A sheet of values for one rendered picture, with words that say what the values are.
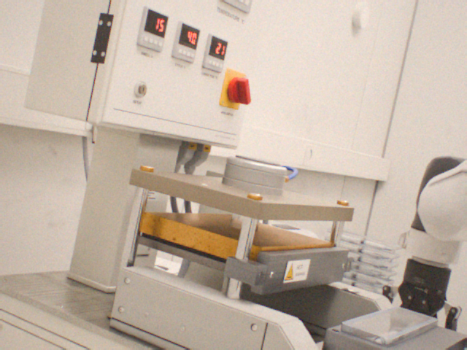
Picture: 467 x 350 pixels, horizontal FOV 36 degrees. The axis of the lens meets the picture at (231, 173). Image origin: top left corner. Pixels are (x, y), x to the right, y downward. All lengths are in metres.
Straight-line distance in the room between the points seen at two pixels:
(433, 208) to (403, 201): 2.22
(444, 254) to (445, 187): 0.16
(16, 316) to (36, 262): 0.54
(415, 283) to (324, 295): 0.28
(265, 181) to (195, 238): 0.12
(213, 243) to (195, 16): 0.32
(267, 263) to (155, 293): 0.13
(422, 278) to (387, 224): 2.12
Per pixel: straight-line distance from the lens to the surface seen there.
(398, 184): 3.35
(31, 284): 0.98
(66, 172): 1.48
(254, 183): 0.89
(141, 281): 0.82
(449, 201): 1.11
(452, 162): 1.24
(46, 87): 0.93
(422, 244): 1.24
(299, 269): 0.86
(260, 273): 0.78
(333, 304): 1.01
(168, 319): 0.80
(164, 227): 0.87
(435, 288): 1.26
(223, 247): 0.83
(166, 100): 0.96
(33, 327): 0.92
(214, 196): 0.80
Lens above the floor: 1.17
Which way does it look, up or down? 3 degrees down
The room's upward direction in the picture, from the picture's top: 12 degrees clockwise
